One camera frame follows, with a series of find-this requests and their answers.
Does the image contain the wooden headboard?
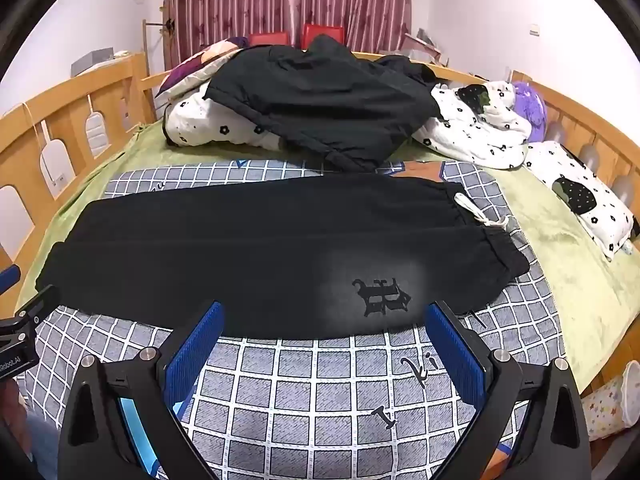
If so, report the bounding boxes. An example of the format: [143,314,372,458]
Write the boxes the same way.
[0,52,640,376]

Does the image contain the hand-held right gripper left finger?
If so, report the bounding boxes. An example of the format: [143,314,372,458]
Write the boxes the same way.
[57,301,226,480]

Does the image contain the white floral pillow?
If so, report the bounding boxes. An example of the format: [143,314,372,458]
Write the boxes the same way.
[522,141,636,261]

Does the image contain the grey box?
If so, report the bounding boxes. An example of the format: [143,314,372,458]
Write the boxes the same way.
[70,47,116,77]

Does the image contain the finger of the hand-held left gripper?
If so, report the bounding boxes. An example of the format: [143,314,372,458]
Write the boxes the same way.
[0,266,22,295]
[14,285,62,333]

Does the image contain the green bed sheet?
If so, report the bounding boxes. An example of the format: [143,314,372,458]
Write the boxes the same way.
[15,120,621,391]

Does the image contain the black jacket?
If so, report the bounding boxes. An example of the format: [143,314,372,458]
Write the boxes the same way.
[205,34,453,173]

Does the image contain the black pants with print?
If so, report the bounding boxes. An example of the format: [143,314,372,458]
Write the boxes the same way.
[35,172,531,341]

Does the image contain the white cable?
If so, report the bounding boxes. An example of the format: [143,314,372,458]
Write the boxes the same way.
[5,102,53,146]

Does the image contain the grey checked blanket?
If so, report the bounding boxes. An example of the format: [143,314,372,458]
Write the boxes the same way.
[17,157,568,480]

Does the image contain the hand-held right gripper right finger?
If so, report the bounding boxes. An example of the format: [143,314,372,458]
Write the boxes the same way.
[425,301,593,480]

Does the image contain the star patterned bin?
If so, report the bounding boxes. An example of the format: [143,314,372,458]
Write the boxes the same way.
[582,372,640,441]

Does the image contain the wooden coat rack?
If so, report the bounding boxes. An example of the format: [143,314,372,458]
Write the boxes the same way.
[141,2,173,126]

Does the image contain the person's left forearm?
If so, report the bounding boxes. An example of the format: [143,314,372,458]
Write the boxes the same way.
[5,380,63,480]

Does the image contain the purple plush toy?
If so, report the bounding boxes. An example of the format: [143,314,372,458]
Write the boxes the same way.
[510,80,548,143]

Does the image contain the red chair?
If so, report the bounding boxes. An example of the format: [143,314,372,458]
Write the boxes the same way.
[301,22,346,51]
[248,31,289,48]

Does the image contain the purple and pink pillow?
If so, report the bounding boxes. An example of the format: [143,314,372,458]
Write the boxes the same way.
[155,36,251,101]

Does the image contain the cardboard pieces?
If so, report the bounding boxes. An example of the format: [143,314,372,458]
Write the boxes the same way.
[400,27,446,66]

